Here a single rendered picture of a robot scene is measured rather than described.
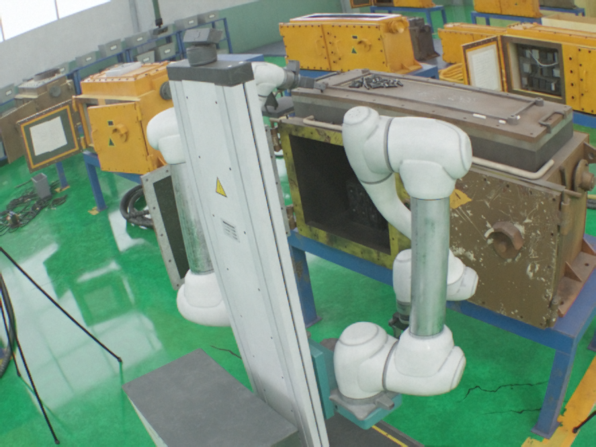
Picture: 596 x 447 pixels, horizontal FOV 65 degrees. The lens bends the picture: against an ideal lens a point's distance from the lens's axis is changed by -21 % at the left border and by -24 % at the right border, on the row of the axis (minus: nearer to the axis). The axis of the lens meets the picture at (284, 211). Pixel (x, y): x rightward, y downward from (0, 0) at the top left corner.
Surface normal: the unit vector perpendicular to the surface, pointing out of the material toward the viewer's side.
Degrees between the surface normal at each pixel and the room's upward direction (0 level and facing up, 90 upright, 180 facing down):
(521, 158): 90
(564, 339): 90
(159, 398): 0
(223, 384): 0
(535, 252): 90
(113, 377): 0
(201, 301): 77
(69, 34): 90
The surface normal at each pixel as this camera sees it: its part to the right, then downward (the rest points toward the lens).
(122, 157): -0.55, 0.45
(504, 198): -0.75, 0.40
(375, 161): -0.52, 0.69
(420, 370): -0.43, 0.25
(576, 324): -0.18, -0.89
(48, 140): 0.39, 0.33
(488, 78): 0.62, 0.24
